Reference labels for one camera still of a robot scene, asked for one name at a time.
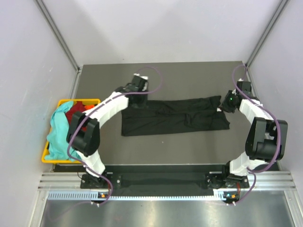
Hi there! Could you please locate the black t-shirt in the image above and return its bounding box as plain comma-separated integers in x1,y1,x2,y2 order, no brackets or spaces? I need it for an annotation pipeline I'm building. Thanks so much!
121,96,230,137

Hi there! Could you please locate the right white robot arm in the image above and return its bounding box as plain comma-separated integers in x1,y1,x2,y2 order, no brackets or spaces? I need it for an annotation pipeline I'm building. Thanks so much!
220,79,288,187

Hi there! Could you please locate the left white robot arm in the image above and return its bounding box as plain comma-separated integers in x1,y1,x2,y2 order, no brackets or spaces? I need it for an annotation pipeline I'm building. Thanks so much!
66,74,148,188

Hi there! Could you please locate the yellow plastic bin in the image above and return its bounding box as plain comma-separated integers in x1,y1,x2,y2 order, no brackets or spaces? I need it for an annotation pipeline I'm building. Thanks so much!
42,99,101,164

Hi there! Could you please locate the orange t-shirt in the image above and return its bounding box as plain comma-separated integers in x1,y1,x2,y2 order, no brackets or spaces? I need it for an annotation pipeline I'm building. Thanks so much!
84,105,95,110

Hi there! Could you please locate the dark red t-shirt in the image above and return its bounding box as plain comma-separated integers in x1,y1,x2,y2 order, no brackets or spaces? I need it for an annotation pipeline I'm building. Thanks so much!
65,101,86,124

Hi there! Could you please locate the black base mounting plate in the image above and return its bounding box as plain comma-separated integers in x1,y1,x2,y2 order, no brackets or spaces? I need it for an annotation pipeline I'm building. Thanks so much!
80,164,249,196

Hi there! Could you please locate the teal t-shirt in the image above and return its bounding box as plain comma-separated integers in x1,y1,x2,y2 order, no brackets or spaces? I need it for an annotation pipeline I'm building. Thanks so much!
45,101,75,162

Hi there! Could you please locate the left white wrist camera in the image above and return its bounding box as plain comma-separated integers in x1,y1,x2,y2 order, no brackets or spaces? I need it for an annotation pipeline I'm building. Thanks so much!
132,73,148,92

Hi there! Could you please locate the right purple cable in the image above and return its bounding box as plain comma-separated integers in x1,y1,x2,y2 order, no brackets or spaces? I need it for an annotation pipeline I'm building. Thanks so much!
232,64,282,205

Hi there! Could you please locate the purple cable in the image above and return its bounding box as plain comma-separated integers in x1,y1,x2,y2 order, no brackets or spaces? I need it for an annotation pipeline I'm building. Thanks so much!
67,66,164,205
232,64,282,205

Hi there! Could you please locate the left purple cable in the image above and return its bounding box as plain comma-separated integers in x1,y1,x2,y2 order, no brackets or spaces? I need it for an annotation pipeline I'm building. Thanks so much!
67,66,164,205

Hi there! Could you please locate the slotted grey cable duct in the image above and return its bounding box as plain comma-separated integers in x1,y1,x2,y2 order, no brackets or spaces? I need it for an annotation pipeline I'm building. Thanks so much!
47,191,239,201

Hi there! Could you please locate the left aluminium frame post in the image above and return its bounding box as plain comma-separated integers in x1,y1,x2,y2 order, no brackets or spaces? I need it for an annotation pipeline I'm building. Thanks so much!
34,0,80,72

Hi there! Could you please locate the aluminium frame post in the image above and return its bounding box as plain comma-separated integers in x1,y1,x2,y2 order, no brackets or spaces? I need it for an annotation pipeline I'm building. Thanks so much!
245,0,290,68
34,0,80,72

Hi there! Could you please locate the right aluminium frame post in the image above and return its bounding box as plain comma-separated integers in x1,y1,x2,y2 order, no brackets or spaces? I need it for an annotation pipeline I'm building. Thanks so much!
245,0,290,68

